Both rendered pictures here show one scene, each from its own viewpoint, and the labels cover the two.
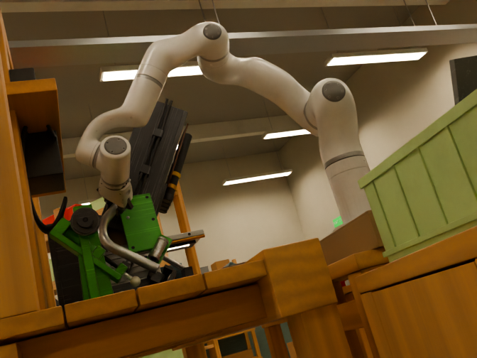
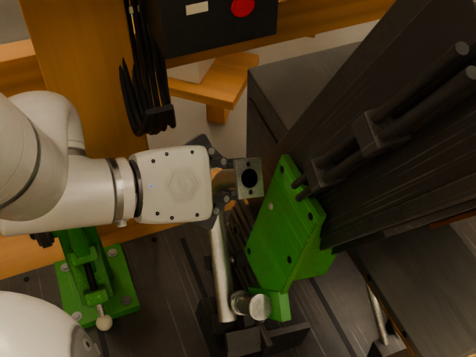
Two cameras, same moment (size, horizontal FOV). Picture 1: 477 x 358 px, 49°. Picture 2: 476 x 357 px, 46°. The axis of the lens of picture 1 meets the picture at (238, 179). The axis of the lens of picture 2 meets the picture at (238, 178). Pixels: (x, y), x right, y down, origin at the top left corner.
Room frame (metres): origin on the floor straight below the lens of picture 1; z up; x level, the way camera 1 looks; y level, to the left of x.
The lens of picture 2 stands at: (1.63, -0.12, 1.82)
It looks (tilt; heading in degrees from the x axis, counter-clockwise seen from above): 48 degrees down; 89
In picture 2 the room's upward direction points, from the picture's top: straight up
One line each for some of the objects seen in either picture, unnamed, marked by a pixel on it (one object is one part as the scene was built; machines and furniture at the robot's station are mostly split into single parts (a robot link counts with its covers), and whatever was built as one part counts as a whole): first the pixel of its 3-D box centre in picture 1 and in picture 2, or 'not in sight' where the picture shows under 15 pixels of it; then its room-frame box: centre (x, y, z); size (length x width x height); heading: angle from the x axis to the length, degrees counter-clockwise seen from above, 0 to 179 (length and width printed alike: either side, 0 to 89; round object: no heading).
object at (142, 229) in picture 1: (139, 224); (299, 228); (1.73, 0.36, 1.17); 0.13 x 0.12 x 0.20; 20
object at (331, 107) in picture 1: (334, 122); not in sight; (1.45, -0.31, 1.24); 0.19 x 0.12 x 0.24; 6
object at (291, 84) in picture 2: (83, 276); (336, 151); (1.83, 0.62, 1.07); 0.30 x 0.18 x 0.34; 20
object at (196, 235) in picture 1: (148, 248); (397, 239); (1.89, 0.38, 1.11); 0.39 x 0.16 x 0.03; 110
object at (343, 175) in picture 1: (355, 193); not in sight; (1.48, -0.31, 1.03); 0.19 x 0.19 x 0.18
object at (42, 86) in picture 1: (24, 152); not in sight; (1.69, 0.69, 1.52); 0.90 x 0.25 x 0.04; 20
